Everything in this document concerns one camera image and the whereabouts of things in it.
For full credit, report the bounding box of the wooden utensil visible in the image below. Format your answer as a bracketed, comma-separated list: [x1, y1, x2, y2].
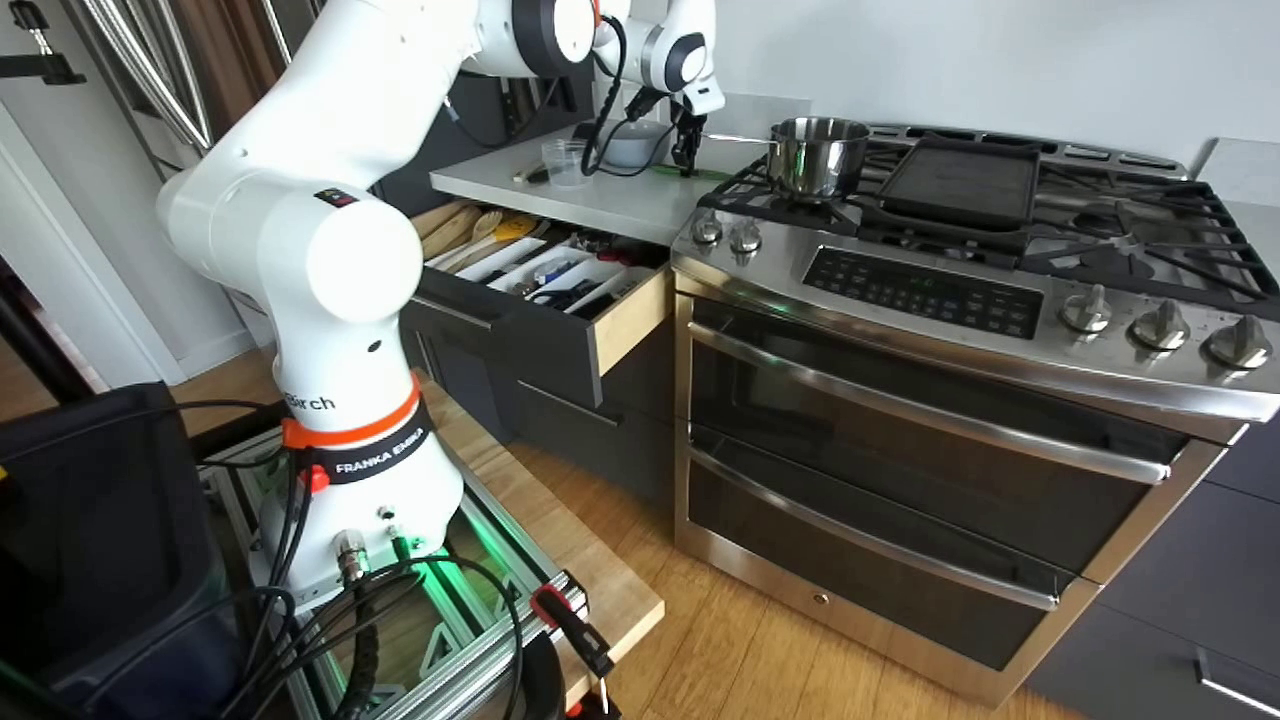
[411, 195, 487, 262]

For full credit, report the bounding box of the stainless steel pot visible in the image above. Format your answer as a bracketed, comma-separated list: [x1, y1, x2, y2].
[704, 113, 873, 204]

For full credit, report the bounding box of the red clamp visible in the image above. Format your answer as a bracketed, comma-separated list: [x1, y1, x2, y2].
[529, 572, 624, 720]

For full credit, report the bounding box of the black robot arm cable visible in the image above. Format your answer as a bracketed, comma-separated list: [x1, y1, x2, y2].
[571, 12, 673, 178]

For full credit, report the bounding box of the open wooden kitchen drawer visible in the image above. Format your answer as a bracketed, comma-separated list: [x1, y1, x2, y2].
[404, 195, 675, 417]

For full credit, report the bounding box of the dark drawer cabinet with handle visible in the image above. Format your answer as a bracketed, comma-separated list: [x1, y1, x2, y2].
[1019, 407, 1280, 720]

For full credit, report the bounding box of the black cast iron griddle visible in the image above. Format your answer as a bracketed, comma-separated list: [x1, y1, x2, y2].
[875, 135, 1049, 233]

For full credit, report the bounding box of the tall dark cabinet panel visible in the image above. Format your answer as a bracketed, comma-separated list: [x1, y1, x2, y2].
[355, 24, 604, 215]

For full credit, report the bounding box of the dark grey base cabinet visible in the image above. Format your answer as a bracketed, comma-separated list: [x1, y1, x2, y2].
[404, 294, 682, 515]

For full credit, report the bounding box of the black storage bin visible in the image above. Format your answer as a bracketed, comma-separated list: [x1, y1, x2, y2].
[0, 381, 258, 720]

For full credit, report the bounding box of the clear plastic container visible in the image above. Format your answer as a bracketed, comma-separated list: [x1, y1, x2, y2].
[542, 133, 604, 184]

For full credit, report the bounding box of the wooden platform board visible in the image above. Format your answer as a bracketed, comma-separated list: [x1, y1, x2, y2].
[421, 381, 669, 711]

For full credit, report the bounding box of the black base cable bundle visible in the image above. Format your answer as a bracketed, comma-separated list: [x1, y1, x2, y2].
[223, 452, 534, 720]

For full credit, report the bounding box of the aluminium robot stand frame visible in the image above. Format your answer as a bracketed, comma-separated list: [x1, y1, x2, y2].
[195, 425, 592, 720]

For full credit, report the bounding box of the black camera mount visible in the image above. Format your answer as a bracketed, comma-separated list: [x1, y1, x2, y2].
[0, 0, 90, 89]

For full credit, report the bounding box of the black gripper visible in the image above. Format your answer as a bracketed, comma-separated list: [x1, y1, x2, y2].
[663, 102, 714, 178]

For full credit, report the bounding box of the grey bowl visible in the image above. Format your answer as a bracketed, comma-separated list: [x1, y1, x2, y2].
[597, 124, 675, 175]

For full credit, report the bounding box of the stainless steel gas range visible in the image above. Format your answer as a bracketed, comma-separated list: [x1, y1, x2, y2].
[663, 114, 1280, 711]

